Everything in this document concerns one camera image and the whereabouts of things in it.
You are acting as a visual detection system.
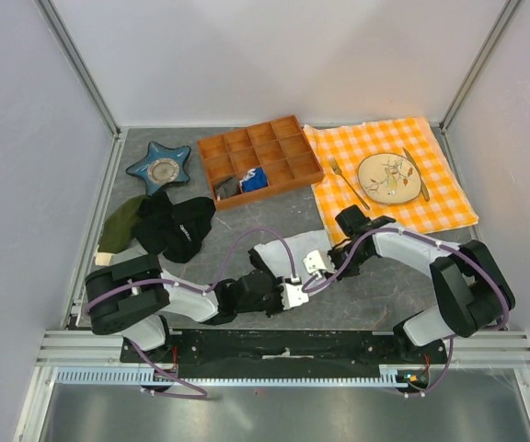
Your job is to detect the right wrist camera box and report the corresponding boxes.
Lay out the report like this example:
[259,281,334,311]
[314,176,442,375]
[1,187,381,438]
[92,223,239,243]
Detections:
[303,250,335,275]

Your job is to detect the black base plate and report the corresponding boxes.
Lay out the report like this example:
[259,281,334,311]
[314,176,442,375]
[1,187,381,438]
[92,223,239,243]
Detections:
[147,329,447,379]

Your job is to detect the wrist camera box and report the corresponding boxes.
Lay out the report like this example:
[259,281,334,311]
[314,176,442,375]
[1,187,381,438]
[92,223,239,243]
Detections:
[303,250,335,275]
[282,283,309,310]

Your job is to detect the gold fork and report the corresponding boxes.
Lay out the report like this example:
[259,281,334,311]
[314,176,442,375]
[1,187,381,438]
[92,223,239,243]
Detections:
[328,157,371,210]

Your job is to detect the grey cable duct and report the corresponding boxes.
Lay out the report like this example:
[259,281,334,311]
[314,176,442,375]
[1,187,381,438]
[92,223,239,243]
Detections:
[55,366,409,388]

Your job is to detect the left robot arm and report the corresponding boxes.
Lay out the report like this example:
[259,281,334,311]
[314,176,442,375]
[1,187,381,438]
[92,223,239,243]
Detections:
[85,255,284,362]

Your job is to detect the gold knife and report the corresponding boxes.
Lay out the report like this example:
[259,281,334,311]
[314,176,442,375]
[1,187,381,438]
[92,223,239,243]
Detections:
[403,148,431,202]

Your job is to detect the grey rolled underwear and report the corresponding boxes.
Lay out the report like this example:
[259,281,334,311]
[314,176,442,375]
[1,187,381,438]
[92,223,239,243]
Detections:
[213,176,241,201]

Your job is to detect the olive green underwear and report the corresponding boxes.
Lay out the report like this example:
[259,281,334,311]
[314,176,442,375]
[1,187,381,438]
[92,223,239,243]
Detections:
[98,195,148,254]

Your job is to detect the blue star-shaped dish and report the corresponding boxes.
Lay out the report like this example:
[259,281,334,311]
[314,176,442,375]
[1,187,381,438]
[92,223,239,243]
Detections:
[125,141,191,196]

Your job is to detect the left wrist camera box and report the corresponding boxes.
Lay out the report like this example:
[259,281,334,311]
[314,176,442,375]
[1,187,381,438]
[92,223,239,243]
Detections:
[282,283,309,310]

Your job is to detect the blue rolled underwear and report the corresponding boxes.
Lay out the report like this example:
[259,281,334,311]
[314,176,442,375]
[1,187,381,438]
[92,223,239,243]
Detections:
[239,168,269,192]

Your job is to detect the wooden divided tray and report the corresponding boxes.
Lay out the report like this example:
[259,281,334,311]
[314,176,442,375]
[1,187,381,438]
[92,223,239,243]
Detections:
[197,115,324,211]

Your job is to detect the orange checkered cloth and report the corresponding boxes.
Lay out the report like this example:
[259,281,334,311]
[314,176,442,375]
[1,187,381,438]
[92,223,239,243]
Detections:
[304,117,478,244]

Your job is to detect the white underwear black trim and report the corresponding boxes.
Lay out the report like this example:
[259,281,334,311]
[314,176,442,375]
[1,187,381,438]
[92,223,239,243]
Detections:
[248,230,331,283]

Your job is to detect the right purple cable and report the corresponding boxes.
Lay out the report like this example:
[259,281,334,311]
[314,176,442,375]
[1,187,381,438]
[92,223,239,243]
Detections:
[301,226,510,398]

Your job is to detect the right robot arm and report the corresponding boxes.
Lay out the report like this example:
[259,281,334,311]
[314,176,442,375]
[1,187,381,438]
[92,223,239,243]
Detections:
[328,205,515,363]

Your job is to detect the beige floral plate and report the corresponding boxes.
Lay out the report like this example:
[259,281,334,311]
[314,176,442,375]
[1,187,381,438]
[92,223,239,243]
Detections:
[357,153,421,205]

